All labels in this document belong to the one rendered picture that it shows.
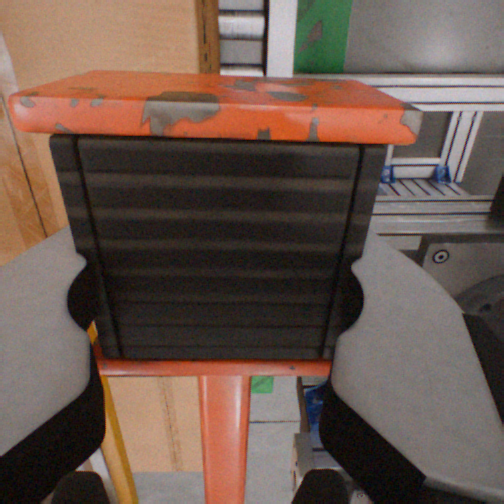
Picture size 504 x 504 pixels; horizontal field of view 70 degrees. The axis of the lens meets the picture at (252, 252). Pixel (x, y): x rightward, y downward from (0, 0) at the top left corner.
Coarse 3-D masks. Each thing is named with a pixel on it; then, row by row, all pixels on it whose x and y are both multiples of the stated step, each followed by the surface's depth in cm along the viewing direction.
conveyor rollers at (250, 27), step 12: (228, 12) 67; (240, 12) 67; (252, 12) 67; (228, 24) 67; (240, 24) 67; (252, 24) 67; (264, 24) 69; (228, 36) 69; (240, 36) 69; (252, 36) 69; (228, 72) 71; (240, 72) 72; (252, 72) 72
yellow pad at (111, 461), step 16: (112, 400) 35; (112, 416) 36; (112, 432) 36; (112, 448) 37; (96, 464) 38; (112, 464) 39; (128, 464) 41; (112, 480) 40; (128, 480) 42; (112, 496) 41; (128, 496) 43
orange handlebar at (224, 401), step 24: (216, 384) 14; (240, 384) 14; (216, 408) 15; (240, 408) 15; (216, 432) 16; (240, 432) 16; (216, 456) 17; (240, 456) 17; (216, 480) 18; (240, 480) 18
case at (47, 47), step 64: (0, 0) 32; (64, 0) 32; (128, 0) 32; (192, 0) 32; (0, 64) 35; (64, 64) 35; (128, 64) 35; (192, 64) 35; (0, 128) 38; (0, 192) 41
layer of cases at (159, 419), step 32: (0, 256) 93; (128, 384) 120; (160, 384) 121; (192, 384) 121; (128, 416) 130; (160, 416) 130; (192, 416) 131; (128, 448) 140; (160, 448) 141; (192, 448) 141
